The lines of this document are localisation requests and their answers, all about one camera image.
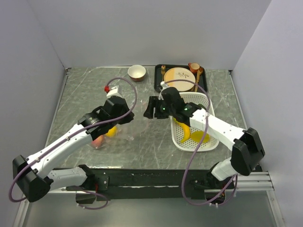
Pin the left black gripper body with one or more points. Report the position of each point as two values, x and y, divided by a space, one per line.
126 118

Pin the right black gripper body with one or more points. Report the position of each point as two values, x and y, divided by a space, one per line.
170 109

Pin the yellow lemon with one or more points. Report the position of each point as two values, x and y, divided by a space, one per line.
112 132

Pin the yellow banana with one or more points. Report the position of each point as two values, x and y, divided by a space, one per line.
186 130

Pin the clear zip top bag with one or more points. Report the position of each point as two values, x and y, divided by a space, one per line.
134 128

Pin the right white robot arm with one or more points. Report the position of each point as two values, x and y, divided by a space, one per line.
245 145

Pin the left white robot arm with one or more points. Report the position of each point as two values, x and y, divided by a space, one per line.
36 175

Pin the cream and orange plate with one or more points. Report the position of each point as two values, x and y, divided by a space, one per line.
180 73

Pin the white perforated plastic basket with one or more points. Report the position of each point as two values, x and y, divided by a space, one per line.
177 131

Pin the black serving tray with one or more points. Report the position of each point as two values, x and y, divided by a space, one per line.
157 77

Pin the white and brown bowl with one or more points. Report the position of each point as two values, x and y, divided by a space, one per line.
137 73

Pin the gold fork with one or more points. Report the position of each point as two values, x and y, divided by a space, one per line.
163 71

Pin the gold spoon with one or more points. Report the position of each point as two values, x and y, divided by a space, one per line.
199 72

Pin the small orange cup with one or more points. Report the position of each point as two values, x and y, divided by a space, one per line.
194 67

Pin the yellow star fruit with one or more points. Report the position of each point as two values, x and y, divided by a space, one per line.
197 136

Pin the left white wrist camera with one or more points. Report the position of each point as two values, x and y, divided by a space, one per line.
112 91

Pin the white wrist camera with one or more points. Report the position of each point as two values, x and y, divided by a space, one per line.
112 91
163 87

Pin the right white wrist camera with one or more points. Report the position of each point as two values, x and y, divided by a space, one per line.
163 87

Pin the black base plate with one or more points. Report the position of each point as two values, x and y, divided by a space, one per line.
153 183

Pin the aluminium mounting rail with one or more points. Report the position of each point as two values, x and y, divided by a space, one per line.
255 180

